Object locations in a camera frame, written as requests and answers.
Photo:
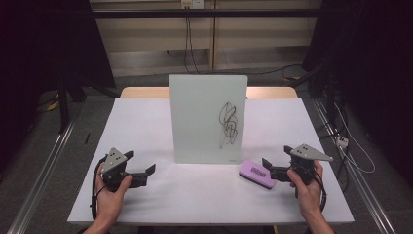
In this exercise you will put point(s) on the black metal stand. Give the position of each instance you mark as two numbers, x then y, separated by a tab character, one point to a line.
63	107

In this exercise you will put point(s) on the white table mat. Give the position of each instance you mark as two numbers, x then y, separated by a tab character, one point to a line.
201	195

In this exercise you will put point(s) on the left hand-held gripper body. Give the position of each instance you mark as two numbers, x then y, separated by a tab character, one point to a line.
112	161

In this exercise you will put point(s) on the white power strip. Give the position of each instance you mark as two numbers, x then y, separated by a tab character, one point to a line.
342	141

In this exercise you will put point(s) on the person's right hand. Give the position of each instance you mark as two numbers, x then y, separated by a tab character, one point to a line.
308	196

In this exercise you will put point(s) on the wooden table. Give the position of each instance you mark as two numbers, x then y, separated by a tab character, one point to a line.
142	92

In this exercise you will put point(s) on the purple whiteboard eraser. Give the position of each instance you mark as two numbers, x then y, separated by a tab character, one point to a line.
253	170

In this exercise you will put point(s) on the frosted glass whiteboard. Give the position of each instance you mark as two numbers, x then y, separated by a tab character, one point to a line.
198	120

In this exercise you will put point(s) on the white wall socket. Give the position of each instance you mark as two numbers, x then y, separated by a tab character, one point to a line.
192	3

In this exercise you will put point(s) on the person's left hand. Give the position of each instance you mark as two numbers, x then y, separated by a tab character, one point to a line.
110	203

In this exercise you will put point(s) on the black curtain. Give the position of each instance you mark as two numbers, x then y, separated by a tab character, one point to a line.
39	48
376	65

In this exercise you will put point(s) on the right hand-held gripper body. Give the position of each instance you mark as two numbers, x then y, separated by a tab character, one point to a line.
303	162

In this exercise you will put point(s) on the metal floor rail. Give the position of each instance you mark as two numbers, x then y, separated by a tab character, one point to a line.
42	175
360	182

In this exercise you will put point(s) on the small black stick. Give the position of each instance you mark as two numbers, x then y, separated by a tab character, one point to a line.
87	138

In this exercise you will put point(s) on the black horizontal bar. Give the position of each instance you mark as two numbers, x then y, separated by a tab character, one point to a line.
162	13

